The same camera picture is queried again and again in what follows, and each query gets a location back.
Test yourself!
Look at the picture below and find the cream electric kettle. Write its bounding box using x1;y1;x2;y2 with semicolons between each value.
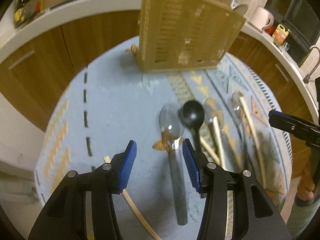
249;6;274;33

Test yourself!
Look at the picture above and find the dark soy sauce bottle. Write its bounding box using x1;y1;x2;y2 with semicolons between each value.
14;0;42;28

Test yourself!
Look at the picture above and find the metal spoon far right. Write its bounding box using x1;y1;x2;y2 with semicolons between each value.
231;92;250;168

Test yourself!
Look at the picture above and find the right hand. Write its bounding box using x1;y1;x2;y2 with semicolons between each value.
297;170;315;201

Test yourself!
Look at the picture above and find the beige plastic utensil basket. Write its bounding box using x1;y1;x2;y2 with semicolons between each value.
137;0;246;72

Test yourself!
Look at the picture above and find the black plastic spoon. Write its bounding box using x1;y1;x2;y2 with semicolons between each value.
181;100;204;152

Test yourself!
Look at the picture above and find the wooden chopstick middle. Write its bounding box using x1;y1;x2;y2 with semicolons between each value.
212;116;226;169

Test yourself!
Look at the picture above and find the dark window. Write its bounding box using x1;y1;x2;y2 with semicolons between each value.
265;0;319;66

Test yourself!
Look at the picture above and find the wooden chopstick left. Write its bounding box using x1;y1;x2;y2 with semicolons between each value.
103;155;163;240

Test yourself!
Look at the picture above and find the steel sink faucet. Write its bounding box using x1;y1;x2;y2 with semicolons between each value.
303;45;319;83

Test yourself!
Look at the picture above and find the light blue patterned tablecloth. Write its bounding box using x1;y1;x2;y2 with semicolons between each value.
35;37;292;239

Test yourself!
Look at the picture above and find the yellow oil jug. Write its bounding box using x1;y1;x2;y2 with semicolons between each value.
272;24;291;47

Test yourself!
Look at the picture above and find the metal spoon on cloth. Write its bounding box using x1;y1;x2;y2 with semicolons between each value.
159;103;188;225

